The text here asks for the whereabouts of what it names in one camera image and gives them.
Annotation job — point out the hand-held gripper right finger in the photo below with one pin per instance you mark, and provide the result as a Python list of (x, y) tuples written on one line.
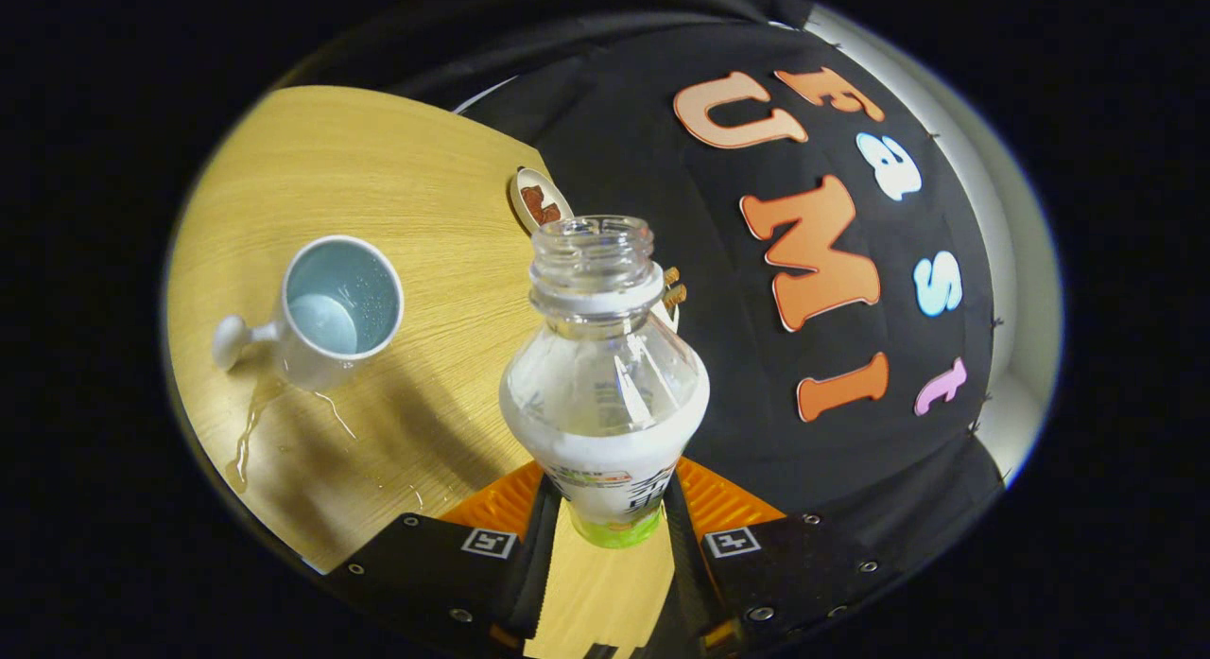
[(803, 569)]

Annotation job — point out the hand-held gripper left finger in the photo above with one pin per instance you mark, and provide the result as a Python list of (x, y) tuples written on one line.
[(435, 574)]

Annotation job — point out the clear plastic juice bottle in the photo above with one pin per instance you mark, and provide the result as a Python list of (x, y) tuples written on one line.
[(605, 423)]

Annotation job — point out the white cup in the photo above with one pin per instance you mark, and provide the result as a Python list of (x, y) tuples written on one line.
[(307, 361)]

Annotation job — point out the black backdrop cloth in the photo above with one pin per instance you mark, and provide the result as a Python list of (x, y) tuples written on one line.
[(718, 356)]

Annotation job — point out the white toaster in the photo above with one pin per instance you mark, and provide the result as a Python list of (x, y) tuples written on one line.
[(667, 317)]

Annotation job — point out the brown meat piece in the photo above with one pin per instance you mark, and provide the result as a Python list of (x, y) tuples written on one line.
[(541, 205)]

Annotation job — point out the wooden table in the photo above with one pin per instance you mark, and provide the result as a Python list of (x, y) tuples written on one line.
[(397, 186)]

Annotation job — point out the white oval plate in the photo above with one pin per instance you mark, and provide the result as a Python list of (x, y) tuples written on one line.
[(520, 182)]

